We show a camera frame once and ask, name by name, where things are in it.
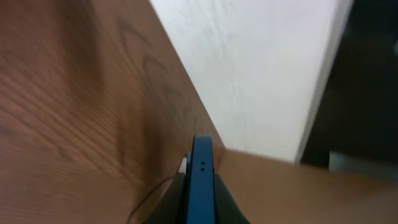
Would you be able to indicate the blue Galaxy smartphone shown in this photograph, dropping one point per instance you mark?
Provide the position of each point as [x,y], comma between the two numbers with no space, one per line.
[200,206]

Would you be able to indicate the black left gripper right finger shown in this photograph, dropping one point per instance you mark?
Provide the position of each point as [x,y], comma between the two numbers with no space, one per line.
[227,211]

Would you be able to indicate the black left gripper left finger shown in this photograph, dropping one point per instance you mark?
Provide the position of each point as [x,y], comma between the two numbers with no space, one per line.
[171,206]

